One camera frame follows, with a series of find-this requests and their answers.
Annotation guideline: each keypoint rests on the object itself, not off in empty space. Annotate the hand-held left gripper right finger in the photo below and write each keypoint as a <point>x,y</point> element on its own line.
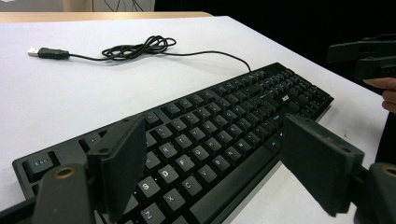
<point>317,161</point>

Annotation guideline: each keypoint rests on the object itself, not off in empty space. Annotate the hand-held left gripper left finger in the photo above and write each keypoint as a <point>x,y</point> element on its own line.
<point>120,161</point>

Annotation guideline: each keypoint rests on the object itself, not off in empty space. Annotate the light wooden shelf unit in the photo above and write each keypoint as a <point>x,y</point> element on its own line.
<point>77,5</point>

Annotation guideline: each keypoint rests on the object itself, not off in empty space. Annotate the light wooden table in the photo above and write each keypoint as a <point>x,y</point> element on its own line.
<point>102,17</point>

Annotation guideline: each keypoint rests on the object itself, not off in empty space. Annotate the black computer keyboard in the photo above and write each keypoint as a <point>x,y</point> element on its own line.
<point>202,149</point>

